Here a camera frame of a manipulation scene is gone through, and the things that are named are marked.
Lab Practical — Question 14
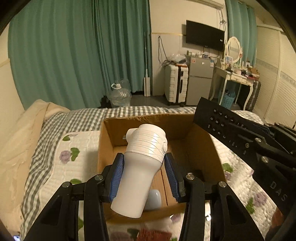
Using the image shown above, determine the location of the white dressing table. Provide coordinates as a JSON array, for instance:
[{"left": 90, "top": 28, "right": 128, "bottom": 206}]
[{"left": 209, "top": 67, "right": 255, "bottom": 110}]

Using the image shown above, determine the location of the white flat mop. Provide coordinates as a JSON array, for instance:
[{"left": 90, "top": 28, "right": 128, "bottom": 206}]
[{"left": 144, "top": 32, "right": 151, "bottom": 97}]

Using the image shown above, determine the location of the green curtain right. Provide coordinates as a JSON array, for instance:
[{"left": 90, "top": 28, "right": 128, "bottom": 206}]
[{"left": 225, "top": 0, "right": 257, "bottom": 66}]

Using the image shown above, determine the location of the black wall television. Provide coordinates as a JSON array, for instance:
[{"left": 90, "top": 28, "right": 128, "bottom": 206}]
[{"left": 186, "top": 20, "right": 225, "bottom": 52}]

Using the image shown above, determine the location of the white floral quilt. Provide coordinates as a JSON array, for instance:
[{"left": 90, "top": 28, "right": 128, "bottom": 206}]
[{"left": 26, "top": 113, "right": 275, "bottom": 240}]

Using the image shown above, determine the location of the clear water jug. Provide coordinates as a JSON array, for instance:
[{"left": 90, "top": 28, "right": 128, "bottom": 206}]
[{"left": 108, "top": 79, "right": 132, "bottom": 108}]

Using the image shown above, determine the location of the black remote control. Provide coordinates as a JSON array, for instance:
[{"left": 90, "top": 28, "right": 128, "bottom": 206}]
[{"left": 194, "top": 97, "right": 275, "bottom": 161}]

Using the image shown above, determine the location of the light blue earbuds case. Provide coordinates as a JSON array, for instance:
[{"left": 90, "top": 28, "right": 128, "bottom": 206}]
[{"left": 144, "top": 189, "right": 162, "bottom": 211}]

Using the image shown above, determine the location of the white suitcase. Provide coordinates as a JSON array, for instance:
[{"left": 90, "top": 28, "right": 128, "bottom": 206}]
[{"left": 165, "top": 64, "right": 188, "bottom": 104}]

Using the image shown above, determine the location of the white louvred wardrobe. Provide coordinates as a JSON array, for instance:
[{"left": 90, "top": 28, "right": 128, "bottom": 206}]
[{"left": 253, "top": 25, "right": 295, "bottom": 128}]

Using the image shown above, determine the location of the blue laundry basket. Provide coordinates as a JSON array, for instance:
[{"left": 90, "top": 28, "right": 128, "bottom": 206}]
[{"left": 218, "top": 89, "right": 236, "bottom": 109}]

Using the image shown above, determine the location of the smartphone with lit screen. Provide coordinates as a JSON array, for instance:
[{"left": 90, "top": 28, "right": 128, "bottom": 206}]
[{"left": 13, "top": 235, "right": 21, "bottom": 241}]

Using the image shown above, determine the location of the white handheld device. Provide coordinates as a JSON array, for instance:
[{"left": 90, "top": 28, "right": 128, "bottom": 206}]
[{"left": 111, "top": 124, "right": 168, "bottom": 218}]

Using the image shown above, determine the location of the green curtain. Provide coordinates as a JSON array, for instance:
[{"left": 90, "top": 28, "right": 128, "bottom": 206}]
[
  {"left": 8, "top": 1, "right": 152, "bottom": 110},
  {"left": 225, "top": 0, "right": 257, "bottom": 66}
]

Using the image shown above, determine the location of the green curtain left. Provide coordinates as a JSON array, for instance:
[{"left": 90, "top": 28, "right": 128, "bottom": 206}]
[{"left": 8, "top": 1, "right": 152, "bottom": 110}]

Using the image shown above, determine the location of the white oval vanity mirror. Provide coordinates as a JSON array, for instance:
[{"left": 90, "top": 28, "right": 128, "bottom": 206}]
[{"left": 224, "top": 37, "right": 242, "bottom": 63}]

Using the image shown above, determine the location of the grey checked bed sheet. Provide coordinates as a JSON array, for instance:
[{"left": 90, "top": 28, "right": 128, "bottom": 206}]
[{"left": 19, "top": 105, "right": 265, "bottom": 240}]

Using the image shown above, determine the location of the silver mini fridge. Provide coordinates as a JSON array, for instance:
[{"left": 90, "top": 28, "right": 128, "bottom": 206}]
[{"left": 186, "top": 57, "right": 214, "bottom": 106}]

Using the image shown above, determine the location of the white air conditioner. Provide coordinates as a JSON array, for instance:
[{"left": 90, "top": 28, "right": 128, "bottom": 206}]
[{"left": 194, "top": 0, "right": 225, "bottom": 9}]

